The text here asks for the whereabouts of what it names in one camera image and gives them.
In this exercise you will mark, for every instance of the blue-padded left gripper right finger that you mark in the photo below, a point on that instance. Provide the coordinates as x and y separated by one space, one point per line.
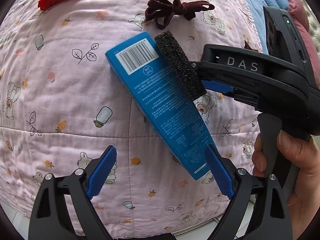
219 168

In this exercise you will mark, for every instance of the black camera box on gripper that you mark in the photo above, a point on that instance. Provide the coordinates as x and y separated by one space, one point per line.
284 41

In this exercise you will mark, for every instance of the pink patterned quilt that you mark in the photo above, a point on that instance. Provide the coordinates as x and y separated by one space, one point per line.
62 105

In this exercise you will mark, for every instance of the black foam sponge piece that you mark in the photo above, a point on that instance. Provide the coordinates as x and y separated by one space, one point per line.
180 65

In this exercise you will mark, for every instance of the person's right hand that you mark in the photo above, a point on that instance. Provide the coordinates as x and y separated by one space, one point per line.
303 203

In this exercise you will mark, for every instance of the blue cardboard box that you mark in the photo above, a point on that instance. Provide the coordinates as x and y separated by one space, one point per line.
140 66

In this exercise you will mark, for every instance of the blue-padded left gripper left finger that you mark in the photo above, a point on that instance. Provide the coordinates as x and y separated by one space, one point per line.
98 170

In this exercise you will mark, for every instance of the pink blue folded blankets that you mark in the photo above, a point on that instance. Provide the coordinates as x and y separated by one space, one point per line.
298 14

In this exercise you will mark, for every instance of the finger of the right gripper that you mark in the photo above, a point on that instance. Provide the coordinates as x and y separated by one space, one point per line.
217 86

